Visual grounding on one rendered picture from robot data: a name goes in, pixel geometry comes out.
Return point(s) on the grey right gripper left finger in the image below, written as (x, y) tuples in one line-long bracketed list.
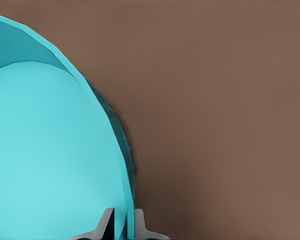
[(103, 226)]

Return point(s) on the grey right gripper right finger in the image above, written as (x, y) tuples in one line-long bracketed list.
[(141, 226)]

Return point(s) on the turquoise plate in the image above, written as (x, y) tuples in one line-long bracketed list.
[(47, 155)]

